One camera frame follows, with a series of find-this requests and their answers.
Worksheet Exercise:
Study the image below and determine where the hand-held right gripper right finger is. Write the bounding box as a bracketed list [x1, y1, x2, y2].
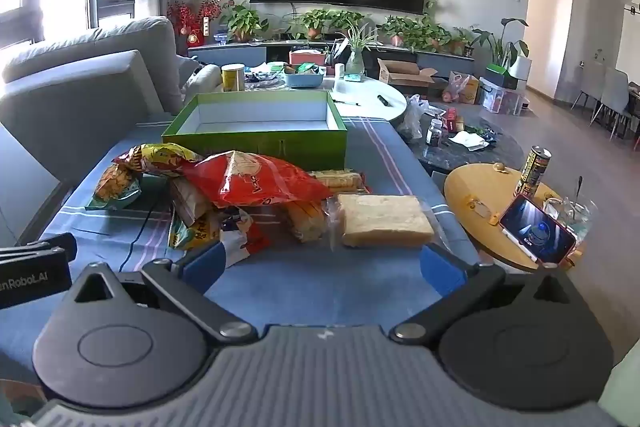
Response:
[389, 244, 581, 344]

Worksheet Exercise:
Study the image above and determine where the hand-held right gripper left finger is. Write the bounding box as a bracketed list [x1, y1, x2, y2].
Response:
[65, 242, 258, 344]

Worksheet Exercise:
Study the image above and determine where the yellow green snack packet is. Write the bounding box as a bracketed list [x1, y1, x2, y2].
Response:
[167, 211, 227, 251]

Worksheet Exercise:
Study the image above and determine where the white blue red wrapper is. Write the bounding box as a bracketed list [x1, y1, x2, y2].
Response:
[219, 207, 272, 269]

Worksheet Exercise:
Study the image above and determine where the beige snack packet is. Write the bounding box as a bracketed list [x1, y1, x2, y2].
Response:
[169, 178, 217, 228]

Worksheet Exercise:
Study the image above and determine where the sliced bread packet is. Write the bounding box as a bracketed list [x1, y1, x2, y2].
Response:
[324, 193, 442, 252]

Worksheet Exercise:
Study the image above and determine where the red snack bag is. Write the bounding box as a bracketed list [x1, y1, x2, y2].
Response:
[181, 150, 332, 208]

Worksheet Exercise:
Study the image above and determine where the clear bag of golden buns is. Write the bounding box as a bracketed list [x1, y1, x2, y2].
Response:
[284, 199, 332, 244]

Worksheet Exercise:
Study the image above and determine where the green yellow snack bag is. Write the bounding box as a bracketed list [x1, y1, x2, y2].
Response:
[85, 163, 144, 212]

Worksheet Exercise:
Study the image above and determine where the yellow red chip bag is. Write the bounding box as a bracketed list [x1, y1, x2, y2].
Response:
[112, 143, 203, 178]

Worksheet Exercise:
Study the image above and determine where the yellow cake roll packet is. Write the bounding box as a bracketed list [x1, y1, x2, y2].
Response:
[305, 169, 369, 196]

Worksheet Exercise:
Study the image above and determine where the green cardboard box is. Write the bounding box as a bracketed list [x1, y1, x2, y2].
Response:
[161, 90, 348, 172]

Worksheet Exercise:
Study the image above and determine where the round wooden side table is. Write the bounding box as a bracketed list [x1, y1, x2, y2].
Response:
[443, 162, 587, 274]

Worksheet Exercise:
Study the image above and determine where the smartphone on stand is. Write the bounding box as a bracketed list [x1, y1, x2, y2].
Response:
[498, 194, 577, 266]

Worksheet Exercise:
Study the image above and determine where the dark marble round table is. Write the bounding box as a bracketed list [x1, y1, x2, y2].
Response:
[399, 111, 524, 178]

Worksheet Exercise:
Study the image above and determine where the blue striped tablecloth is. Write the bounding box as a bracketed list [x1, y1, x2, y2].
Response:
[0, 116, 498, 388]

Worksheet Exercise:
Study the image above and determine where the white tissue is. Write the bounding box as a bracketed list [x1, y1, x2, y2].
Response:
[448, 130, 489, 152]

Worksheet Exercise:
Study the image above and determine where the yellow black can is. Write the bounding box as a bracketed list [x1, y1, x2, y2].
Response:
[514, 145, 553, 198]

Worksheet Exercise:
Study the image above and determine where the dark glass jar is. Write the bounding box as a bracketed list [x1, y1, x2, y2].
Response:
[425, 119, 444, 148]

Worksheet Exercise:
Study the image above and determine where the glass cup with spoon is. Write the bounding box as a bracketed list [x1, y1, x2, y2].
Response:
[544, 176, 599, 244]

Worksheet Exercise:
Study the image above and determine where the white plastic bag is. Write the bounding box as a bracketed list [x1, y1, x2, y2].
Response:
[397, 94, 432, 143]

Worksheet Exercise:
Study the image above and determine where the clear storage bin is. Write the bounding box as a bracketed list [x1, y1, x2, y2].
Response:
[479, 78, 522, 113]

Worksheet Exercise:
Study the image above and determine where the grey sofa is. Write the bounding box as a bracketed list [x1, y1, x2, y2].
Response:
[0, 16, 221, 258]

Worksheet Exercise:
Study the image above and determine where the plastic bag with red fruit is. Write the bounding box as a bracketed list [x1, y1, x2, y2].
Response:
[442, 71, 481, 106]

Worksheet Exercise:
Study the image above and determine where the white cushion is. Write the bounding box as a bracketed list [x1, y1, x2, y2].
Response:
[184, 63, 222, 104]

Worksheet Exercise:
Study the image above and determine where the white round coffee table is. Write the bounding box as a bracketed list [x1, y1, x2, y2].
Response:
[220, 73, 409, 124]

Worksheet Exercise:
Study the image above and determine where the yellow canister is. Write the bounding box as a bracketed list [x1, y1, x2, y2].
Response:
[221, 63, 247, 93]

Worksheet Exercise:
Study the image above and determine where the open cardboard box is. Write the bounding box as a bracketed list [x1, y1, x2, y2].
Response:
[377, 58, 439, 98]

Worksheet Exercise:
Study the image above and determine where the small green black box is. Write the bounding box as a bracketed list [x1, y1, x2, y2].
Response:
[486, 64, 519, 90]

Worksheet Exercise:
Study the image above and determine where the blue plastic basket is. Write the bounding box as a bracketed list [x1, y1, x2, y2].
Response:
[283, 64, 326, 89]

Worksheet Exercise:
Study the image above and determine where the large leaf plant white pot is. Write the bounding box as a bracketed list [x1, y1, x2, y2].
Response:
[472, 18, 532, 80]

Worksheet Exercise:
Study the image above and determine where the potted green plant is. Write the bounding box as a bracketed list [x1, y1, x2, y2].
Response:
[299, 9, 341, 40]
[336, 9, 369, 34]
[381, 16, 426, 49]
[425, 24, 474, 56]
[221, 4, 269, 44]

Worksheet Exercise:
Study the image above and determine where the spider plant in glass vase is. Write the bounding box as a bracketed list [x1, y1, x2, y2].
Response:
[340, 23, 382, 76]

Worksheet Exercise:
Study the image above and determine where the pink red box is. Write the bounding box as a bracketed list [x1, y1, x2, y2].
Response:
[288, 49, 331, 68]

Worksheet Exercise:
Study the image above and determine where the grey dining chair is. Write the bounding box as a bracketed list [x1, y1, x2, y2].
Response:
[572, 59, 609, 110]
[592, 69, 640, 143]

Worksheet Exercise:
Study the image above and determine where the red flower arrangement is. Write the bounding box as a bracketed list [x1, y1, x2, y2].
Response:
[166, 0, 234, 48]

